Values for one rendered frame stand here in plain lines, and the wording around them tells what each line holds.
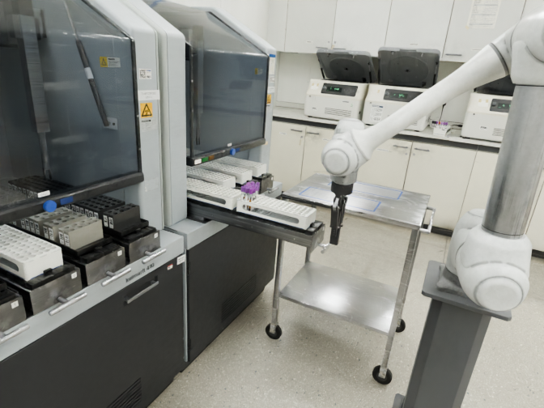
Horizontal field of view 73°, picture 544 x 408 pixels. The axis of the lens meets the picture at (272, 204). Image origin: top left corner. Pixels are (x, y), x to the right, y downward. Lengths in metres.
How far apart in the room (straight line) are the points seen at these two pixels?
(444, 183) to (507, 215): 2.50
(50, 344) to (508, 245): 1.22
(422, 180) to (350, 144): 2.58
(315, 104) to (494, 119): 1.53
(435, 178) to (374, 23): 1.54
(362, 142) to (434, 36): 2.81
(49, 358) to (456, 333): 1.24
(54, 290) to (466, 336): 1.26
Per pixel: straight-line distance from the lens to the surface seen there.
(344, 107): 3.64
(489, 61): 1.20
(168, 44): 1.38
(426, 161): 3.56
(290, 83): 4.53
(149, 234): 1.30
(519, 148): 1.07
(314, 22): 4.09
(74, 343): 1.25
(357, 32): 3.94
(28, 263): 1.10
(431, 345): 1.49
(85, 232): 1.22
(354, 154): 1.04
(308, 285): 2.02
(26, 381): 1.21
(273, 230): 1.37
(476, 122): 3.51
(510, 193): 1.09
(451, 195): 3.62
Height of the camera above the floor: 1.36
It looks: 21 degrees down
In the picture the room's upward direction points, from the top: 4 degrees clockwise
